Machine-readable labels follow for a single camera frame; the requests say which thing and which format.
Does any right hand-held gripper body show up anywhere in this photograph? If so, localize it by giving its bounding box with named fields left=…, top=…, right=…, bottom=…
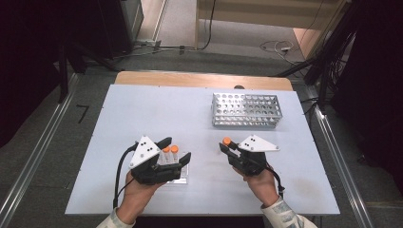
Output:
left=227, top=134, right=280, bottom=178

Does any white floor cable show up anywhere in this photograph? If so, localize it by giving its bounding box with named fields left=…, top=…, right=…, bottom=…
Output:
left=259, top=40, right=296, bottom=57

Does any dark cabinet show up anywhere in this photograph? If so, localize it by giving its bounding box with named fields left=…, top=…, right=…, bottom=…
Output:
left=94, top=0, right=144, bottom=60

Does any grey power strip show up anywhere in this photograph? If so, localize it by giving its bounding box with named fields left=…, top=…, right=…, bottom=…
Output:
left=134, top=39, right=163, bottom=48

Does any black hanging cable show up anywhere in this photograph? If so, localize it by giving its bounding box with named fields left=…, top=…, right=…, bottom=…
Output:
left=199, top=0, right=217, bottom=51

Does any person's right hand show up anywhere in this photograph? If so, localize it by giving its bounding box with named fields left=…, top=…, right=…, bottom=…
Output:
left=232, top=165, right=280, bottom=208

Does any right hand-held gripper cable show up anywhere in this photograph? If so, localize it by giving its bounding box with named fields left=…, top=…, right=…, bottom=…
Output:
left=265, top=165, right=285, bottom=200

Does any black metal stand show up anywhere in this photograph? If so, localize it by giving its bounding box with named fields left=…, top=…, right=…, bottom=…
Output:
left=56, top=41, right=123, bottom=104
left=275, top=0, right=359, bottom=110

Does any dark curtain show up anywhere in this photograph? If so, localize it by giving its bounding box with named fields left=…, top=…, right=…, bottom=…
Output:
left=0, top=0, right=96, bottom=148
left=331, top=0, right=403, bottom=194

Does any hand-held gripper cable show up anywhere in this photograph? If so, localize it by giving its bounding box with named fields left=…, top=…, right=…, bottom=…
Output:
left=112, top=142, right=140, bottom=210
left=265, top=165, right=285, bottom=200

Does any light wooden furniture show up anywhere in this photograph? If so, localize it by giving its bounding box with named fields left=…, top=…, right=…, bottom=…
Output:
left=194, top=0, right=350, bottom=60

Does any person's left hand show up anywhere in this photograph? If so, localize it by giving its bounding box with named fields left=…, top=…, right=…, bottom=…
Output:
left=116, top=170, right=166, bottom=225

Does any left hand-held gripper cable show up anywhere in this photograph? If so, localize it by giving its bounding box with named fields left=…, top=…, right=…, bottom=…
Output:
left=112, top=142, right=140, bottom=210

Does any perforated metal tube rack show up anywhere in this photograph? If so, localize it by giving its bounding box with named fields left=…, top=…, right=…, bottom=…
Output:
left=211, top=92, right=283, bottom=129

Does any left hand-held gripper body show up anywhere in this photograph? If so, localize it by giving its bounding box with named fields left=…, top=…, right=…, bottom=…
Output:
left=128, top=135, right=183, bottom=186

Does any clear plastic tube rack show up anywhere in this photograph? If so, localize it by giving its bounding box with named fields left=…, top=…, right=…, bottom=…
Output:
left=158, top=148, right=190, bottom=185

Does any aluminium floor rail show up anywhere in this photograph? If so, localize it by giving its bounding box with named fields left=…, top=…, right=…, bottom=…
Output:
left=0, top=73, right=80, bottom=228
left=305, top=85, right=376, bottom=228

